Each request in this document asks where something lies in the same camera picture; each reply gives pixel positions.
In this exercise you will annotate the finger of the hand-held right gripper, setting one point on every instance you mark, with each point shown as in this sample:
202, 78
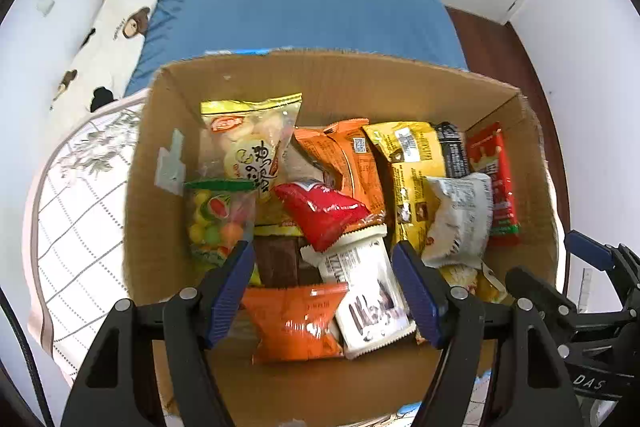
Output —
592, 247
545, 299

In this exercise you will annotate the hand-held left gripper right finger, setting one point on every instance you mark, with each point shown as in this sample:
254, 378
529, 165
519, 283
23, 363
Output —
417, 292

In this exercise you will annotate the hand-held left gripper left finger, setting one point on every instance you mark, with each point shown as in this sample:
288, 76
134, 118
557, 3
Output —
232, 292

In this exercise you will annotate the brown snack packet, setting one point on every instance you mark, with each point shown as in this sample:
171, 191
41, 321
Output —
277, 259

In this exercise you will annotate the yellow packet of round crackers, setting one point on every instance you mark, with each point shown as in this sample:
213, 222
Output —
245, 142

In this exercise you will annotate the cardboard box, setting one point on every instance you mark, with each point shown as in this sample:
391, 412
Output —
325, 82

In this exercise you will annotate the small yellow snack packet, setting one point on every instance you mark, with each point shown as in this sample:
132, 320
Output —
465, 277

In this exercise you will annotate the white snack packet black print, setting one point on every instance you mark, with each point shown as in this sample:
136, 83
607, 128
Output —
365, 297

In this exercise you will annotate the orange snack packet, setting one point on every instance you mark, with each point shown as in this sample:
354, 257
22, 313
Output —
350, 157
295, 322

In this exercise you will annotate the clear bag of fruit candies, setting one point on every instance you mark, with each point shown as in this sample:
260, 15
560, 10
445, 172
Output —
220, 222

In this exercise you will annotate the white crinkled snack packet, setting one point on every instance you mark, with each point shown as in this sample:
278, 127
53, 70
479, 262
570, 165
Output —
457, 217

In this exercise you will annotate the long red snack packet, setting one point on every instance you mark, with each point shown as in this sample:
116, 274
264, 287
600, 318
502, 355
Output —
495, 177

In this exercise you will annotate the yellow packet brown print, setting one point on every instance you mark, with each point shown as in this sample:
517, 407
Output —
415, 167

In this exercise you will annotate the white printed tablecloth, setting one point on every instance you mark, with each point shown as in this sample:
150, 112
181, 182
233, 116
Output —
75, 232

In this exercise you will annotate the white bear print pillow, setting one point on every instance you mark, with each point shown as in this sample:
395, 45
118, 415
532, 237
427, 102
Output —
120, 37

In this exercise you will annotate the small white wall fixture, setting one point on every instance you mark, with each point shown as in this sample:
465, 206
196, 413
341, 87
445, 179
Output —
46, 6

